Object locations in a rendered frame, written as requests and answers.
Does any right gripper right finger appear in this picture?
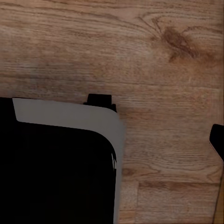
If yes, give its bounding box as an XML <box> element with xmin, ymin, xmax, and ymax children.
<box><xmin>210</xmin><ymin>124</ymin><xmax>224</xmax><ymax>161</ymax></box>

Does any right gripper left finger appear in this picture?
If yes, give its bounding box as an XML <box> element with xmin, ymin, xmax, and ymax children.
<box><xmin>0</xmin><ymin>124</ymin><xmax>24</xmax><ymax>180</ymax></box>

